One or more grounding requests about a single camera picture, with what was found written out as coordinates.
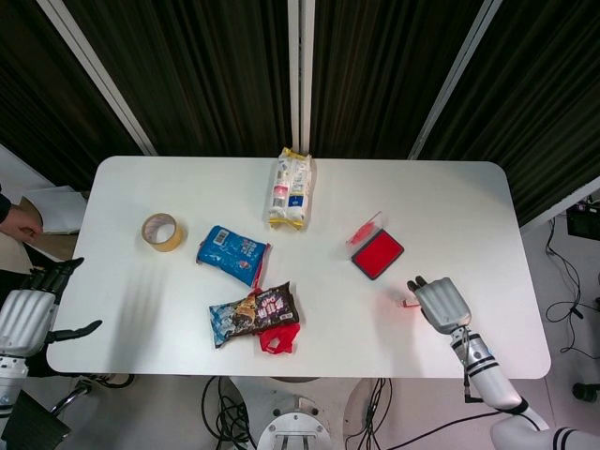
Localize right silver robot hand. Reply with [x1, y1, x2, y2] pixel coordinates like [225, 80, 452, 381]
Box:
[406, 276, 473, 335]

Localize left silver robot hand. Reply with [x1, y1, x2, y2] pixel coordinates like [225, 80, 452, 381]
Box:
[0, 256, 103, 353]

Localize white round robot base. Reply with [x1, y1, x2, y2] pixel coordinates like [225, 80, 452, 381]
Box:
[228, 377, 391, 450]

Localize person's bare hand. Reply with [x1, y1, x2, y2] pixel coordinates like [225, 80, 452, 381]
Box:
[0, 198, 44, 244]

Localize brown cardboard sheet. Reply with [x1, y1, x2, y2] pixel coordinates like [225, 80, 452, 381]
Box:
[18, 196, 79, 263]

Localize red ink pad case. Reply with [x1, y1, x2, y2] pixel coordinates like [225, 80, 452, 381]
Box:
[345, 210, 405, 281]

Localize chrome chair leg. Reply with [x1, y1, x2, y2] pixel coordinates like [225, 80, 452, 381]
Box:
[49, 374, 136, 419]

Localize white paper box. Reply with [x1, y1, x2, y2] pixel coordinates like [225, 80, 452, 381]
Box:
[22, 186, 88, 236]

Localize black electronic device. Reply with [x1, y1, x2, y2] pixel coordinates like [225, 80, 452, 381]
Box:
[565, 199, 600, 238]

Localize red cloth bag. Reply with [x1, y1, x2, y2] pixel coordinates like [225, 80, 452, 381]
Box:
[259, 322, 302, 358]

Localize black caster wheel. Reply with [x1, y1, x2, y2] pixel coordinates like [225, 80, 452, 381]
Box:
[572, 381, 600, 403]

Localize yellow packing tape roll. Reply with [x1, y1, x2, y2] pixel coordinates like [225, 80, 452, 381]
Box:
[142, 212, 185, 252]

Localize brown chocolate snack package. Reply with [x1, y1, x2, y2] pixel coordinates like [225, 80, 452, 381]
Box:
[208, 280, 302, 351]

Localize blue snack package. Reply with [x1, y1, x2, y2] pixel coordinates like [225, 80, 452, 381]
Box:
[195, 225, 273, 289]

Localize black pleated curtain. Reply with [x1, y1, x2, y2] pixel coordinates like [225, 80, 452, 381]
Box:
[0, 0, 600, 226]

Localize black thin floor cables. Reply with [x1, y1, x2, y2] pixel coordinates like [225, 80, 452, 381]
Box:
[545, 217, 600, 353]

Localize black floor cable bundle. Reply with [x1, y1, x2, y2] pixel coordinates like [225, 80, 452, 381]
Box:
[201, 374, 258, 450]

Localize white slanted frame post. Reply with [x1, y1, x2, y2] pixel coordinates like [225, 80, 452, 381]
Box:
[37, 0, 158, 157]
[407, 0, 505, 161]

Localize white upright frame post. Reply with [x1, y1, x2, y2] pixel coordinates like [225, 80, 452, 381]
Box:
[286, 0, 314, 154]

